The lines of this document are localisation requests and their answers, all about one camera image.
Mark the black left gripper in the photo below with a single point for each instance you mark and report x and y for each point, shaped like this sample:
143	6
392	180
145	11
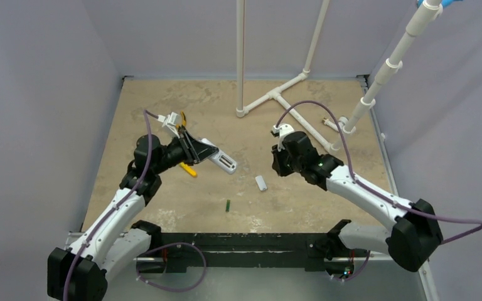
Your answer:
198	152

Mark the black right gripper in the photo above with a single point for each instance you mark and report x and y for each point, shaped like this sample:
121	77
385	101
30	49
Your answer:
280	162

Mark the white remote control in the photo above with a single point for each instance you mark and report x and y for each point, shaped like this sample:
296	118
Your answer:
221	159

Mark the white battery cover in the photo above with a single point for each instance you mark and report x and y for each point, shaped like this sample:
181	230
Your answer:
261	184

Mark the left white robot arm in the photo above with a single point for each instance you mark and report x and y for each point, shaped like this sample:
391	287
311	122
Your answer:
83	270

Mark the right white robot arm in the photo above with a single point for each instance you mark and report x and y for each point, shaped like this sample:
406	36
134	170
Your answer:
408	231

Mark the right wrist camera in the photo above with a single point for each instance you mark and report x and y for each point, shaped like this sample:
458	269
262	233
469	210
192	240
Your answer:
281	131

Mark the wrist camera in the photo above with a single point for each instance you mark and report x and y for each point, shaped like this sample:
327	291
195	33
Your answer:
170	123
281	131

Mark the yellow handled pliers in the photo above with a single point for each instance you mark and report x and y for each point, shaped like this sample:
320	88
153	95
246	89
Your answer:
183	119

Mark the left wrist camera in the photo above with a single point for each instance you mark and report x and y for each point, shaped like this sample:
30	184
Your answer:
170	123

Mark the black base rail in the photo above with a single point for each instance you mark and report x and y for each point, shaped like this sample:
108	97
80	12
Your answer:
311	252

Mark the aluminium frame rail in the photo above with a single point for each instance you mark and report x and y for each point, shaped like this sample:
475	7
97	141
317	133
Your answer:
427	282

